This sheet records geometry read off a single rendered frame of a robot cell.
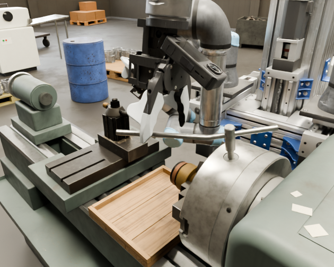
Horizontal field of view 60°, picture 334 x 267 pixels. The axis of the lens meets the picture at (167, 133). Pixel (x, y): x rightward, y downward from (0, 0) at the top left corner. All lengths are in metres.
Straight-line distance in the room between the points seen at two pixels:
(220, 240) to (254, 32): 7.67
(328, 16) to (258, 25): 6.81
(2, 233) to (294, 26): 2.21
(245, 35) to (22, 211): 7.28
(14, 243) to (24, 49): 4.54
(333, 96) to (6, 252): 2.08
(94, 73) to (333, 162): 3.86
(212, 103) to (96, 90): 3.49
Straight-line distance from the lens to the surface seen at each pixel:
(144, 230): 0.97
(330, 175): 0.64
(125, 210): 1.05
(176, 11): 0.49
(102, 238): 1.12
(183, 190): 0.77
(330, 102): 1.20
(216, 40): 0.91
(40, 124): 1.58
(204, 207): 0.64
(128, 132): 0.61
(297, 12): 1.28
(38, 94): 1.53
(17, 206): 1.75
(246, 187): 0.62
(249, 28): 8.18
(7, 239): 2.41
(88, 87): 4.33
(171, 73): 0.50
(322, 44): 1.36
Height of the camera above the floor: 1.58
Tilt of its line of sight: 28 degrees down
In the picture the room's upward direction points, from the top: straight up
